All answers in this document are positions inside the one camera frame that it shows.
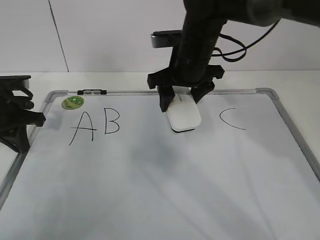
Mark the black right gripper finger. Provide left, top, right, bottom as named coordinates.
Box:
left=190, top=80, right=215, bottom=104
left=157, top=85, right=175, bottom=112

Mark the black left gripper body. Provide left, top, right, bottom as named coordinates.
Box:
left=0, top=87, right=46, bottom=137

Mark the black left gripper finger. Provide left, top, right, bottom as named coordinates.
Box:
left=0, top=125, right=30, bottom=153

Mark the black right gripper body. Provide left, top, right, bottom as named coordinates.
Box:
left=147, top=56, right=225, bottom=89

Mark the white whiteboard eraser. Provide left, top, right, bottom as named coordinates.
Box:
left=166, top=86, right=202, bottom=133

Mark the round green magnet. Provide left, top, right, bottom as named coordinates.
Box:
left=61, top=96, right=85, bottom=110

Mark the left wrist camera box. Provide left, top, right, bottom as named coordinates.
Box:
left=0, top=75, right=32, bottom=91

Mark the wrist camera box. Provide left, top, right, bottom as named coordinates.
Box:
left=150, top=30, right=182, bottom=49
left=0, top=75, right=32, bottom=91

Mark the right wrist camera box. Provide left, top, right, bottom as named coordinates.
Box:
left=150, top=30, right=182, bottom=49

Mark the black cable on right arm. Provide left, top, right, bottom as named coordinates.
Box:
left=211, top=19, right=281, bottom=62

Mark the white board with silver frame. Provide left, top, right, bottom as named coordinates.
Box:
left=0, top=88, right=320, bottom=240

